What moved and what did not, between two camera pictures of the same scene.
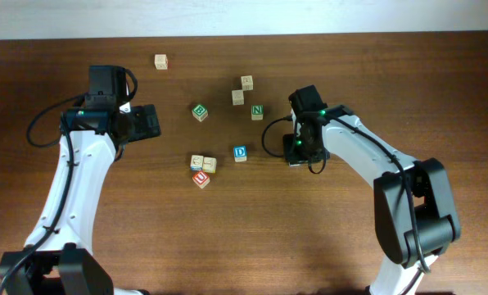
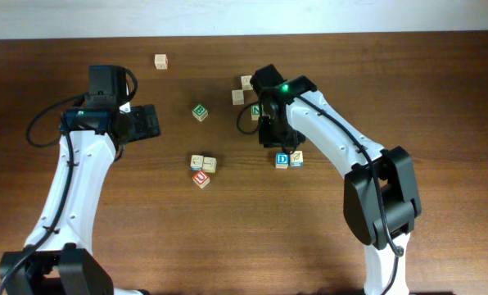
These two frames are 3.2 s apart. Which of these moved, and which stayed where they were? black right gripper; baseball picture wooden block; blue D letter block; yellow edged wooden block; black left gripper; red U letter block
Moved: blue D letter block; black right gripper
Stayed: black left gripper; red U letter block; yellow edged wooden block; baseball picture wooden block
